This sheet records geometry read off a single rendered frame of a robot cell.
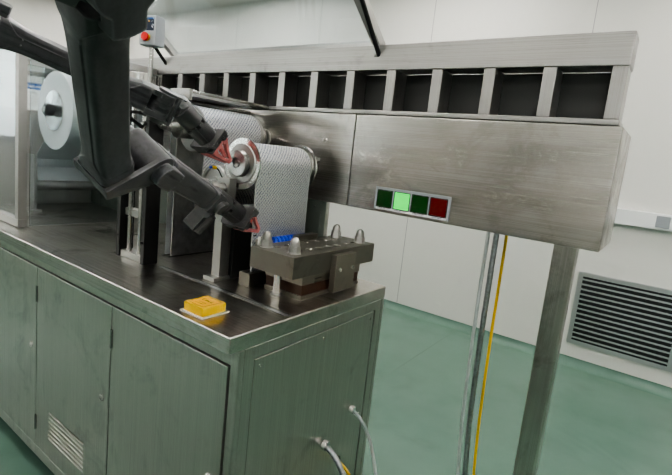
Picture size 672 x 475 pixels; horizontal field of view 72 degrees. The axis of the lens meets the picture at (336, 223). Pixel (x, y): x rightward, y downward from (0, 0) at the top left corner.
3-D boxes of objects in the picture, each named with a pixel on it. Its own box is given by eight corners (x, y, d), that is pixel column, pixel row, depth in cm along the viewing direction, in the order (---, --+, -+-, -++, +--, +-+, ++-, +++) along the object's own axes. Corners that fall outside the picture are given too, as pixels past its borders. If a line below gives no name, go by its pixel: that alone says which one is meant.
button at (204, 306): (183, 310, 111) (184, 300, 110) (207, 304, 116) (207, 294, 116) (202, 318, 107) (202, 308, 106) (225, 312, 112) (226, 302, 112)
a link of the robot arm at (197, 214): (225, 204, 112) (201, 179, 113) (192, 237, 112) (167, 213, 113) (238, 209, 124) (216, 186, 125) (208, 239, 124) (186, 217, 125)
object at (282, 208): (250, 247, 135) (255, 183, 132) (302, 240, 154) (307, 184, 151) (251, 247, 134) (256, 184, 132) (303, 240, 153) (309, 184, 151)
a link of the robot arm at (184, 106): (172, 117, 116) (190, 102, 116) (166, 108, 121) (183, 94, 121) (190, 136, 120) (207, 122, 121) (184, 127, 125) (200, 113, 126)
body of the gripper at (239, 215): (248, 231, 126) (231, 218, 120) (223, 224, 131) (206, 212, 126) (259, 210, 128) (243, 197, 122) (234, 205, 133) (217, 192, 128)
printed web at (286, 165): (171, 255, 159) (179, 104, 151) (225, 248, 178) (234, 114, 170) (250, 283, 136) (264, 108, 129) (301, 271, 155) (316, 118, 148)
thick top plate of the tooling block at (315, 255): (249, 266, 130) (251, 245, 129) (333, 251, 162) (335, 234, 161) (292, 280, 121) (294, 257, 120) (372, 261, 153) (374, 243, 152)
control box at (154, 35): (135, 43, 161) (136, 13, 159) (148, 48, 167) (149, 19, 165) (151, 43, 159) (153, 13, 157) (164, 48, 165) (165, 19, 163)
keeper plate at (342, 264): (327, 291, 135) (331, 254, 133) (347, 285, 143) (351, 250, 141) (334, 293, 133) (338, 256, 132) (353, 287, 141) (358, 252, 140)
